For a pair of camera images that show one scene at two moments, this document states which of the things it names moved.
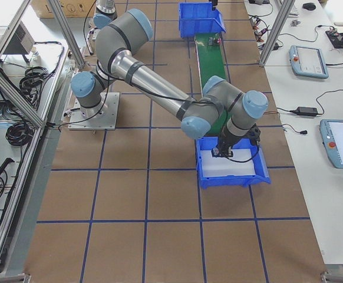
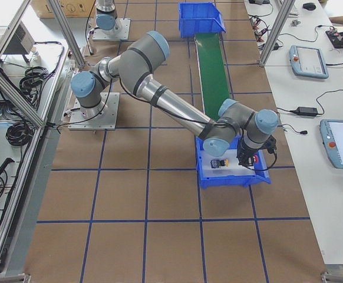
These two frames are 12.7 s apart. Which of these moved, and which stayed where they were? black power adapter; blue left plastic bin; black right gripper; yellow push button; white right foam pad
Moved: black right gripper; yellow push button
Stayed: black power adapter; white right foam pad; blue left plastic bin
